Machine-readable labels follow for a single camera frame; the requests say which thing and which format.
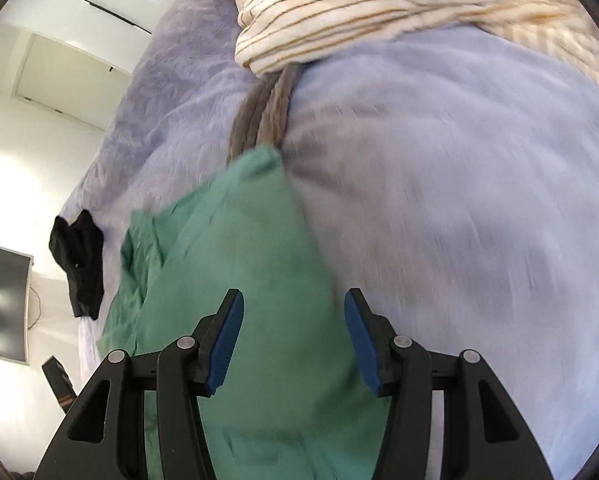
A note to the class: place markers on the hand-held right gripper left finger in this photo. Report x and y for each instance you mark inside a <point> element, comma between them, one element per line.
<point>225,345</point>

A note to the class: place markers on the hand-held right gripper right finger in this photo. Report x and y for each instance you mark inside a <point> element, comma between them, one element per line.
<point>363,345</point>

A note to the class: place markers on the green garment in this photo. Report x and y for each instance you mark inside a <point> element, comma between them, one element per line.
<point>259,260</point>

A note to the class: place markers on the grey flat monitor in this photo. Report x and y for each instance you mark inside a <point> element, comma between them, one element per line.
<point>4,300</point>

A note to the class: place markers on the black cloth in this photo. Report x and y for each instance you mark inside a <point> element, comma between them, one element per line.
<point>81,260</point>

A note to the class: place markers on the lavender fleece blanket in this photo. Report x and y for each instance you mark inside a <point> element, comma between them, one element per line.
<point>429,185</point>

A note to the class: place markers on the grey-brown cloth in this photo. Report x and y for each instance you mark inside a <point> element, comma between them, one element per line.
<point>264,110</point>

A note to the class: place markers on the white door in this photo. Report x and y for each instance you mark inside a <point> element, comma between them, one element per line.
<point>69,75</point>

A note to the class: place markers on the cream striped cloth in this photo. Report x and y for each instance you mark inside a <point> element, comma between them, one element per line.
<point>379,5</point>

